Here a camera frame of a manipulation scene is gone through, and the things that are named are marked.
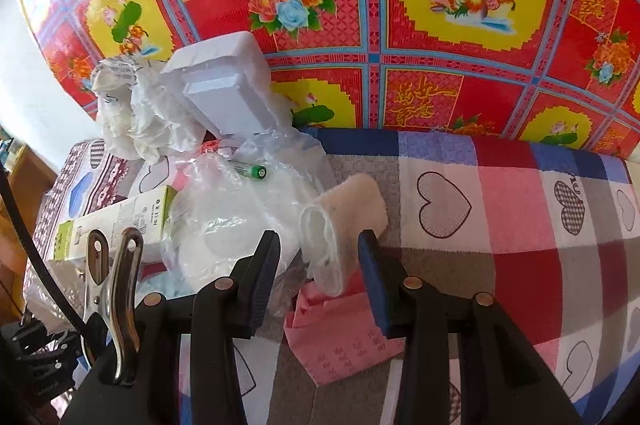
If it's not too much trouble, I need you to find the plaid heart blanket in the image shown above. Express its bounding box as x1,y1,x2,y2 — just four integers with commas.
22,128,640,425

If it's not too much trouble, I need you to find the white paper bag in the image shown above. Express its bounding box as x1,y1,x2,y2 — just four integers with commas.
90,55,211,163

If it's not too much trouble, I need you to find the wooden cabinet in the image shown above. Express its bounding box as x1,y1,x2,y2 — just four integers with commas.
0,140,58,321

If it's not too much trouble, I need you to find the clear plastic bag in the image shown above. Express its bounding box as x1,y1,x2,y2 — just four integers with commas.
160,125,331,301

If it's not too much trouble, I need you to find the pink paper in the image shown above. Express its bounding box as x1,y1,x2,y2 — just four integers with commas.
284,277,407,388

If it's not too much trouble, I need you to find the green battery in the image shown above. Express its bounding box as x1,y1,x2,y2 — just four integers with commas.
231,161,267,181

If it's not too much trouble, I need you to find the metal spring clip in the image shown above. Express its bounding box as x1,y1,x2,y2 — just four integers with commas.
82,227,145,386

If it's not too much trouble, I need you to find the white styrofoam packing block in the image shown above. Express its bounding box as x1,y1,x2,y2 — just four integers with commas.
159,31,293,141

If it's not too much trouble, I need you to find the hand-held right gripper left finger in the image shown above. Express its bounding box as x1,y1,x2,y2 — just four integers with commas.
60,230,282,425

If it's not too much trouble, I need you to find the red floral wall cloth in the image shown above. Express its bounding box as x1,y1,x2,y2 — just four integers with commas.
12,0,640,161

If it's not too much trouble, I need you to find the light blue plastic wrapper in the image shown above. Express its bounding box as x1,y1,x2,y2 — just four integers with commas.
140,272,198,301

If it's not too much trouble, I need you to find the white and green cardboard box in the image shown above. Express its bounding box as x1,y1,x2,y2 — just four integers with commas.
52,185,176,263

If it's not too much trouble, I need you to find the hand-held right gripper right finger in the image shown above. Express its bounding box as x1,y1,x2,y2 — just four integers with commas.
357,229,583,425

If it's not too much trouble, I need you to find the thick black cable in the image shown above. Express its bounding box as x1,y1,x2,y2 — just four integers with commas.
0,172,88,346

